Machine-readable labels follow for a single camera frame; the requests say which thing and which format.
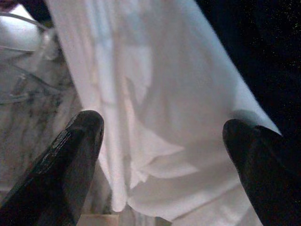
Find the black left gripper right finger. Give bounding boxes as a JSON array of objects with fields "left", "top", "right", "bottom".
[{"left": 222, "top": 118, "right": 301, "bottom": 226}]

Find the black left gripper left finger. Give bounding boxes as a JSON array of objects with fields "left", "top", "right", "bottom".
[{"left": 0, "top": 110, "right": 105, "bottom": 226}]

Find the white shirt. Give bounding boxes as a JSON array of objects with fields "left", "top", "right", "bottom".
[{"left": 46, "top": 0, "right": 283, "bottom": 226}]

